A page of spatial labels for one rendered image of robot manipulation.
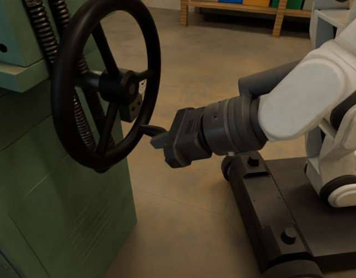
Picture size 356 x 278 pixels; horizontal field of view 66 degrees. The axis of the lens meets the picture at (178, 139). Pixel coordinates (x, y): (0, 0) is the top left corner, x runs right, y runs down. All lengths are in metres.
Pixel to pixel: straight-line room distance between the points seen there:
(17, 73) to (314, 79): 0.38
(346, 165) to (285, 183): 0.28
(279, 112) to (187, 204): 0.98
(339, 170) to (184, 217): 0.63
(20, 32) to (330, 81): 0.39
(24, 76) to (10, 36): 0.05
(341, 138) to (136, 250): 0.83
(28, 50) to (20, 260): 0.46
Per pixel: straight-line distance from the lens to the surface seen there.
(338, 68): 0.36
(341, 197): 1.09
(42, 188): 0.68
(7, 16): 0.43
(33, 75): 0.46
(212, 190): 1.36
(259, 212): 1.08
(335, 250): 1.12
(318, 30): 0.82
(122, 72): 0.46
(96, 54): 0.72
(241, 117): 0.40
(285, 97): 0.36
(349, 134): 0.87
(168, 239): 1.21
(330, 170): 1.04
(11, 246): 0.70
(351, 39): 0.39
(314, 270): 1.03
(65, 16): 0.47
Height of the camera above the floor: 1.04
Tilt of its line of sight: 40 degrees down
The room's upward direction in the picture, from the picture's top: straight up
